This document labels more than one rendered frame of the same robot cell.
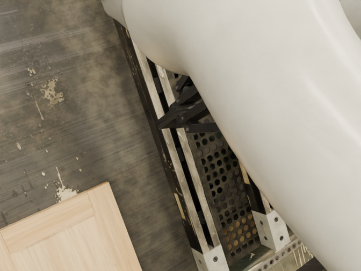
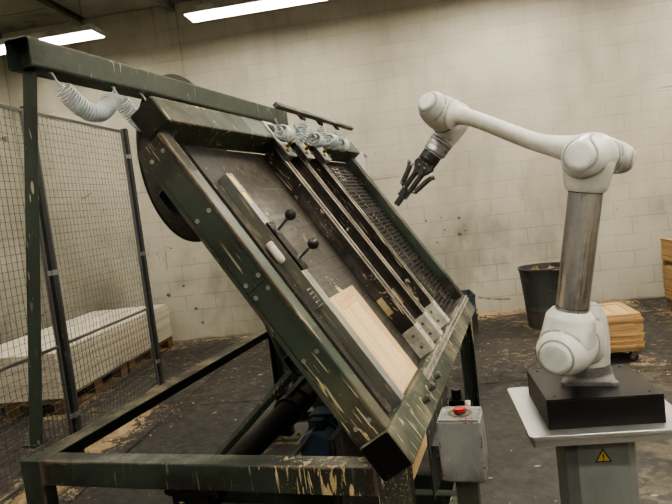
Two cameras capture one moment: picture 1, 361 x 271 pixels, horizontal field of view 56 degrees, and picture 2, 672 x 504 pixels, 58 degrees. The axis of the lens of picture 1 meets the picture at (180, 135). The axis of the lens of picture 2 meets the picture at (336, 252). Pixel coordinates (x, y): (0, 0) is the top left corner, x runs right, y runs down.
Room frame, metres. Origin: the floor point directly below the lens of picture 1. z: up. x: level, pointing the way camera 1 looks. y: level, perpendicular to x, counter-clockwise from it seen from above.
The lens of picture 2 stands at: (-1.25, 1.67, 1.55)
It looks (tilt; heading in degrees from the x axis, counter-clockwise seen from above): 4 degrees down; 322
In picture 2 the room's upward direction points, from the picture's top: 7 degrees counter-clockwise
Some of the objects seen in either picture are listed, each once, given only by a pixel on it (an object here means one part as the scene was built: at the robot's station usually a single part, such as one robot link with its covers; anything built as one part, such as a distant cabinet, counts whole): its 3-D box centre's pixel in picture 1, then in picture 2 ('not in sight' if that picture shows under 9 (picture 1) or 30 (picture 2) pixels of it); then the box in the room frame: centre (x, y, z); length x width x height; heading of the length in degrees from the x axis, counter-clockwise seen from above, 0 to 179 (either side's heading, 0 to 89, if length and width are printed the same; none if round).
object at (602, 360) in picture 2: not in sight; (583, 332); (-0.13, -0.25, 1.01); 0.18 x 0.16 x 0.22; 103
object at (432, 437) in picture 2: not in sight; (460, 434); (0.18, 0.09, 0.69); 0.50 x 0.14 x 0.24; 124
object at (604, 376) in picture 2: not in sight; (586, 369); (-0.12, -0.27, 0.87); 0.22 x 0.18 x 0.06; 123
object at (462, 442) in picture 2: not in sight; (463, 444); (-0.12, 0.42, 0.84); 0.12 x 0.12 x 0.18; 34
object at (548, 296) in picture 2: not in sight; (544, 295); (2.45, -4.00, 0.33); 0.52 x 0.51 x 0.65; 134
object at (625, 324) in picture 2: not in sight; (600, 332); (1.43, -3.19, 0.20); 0.61 x 0.53 x 0.40; 134
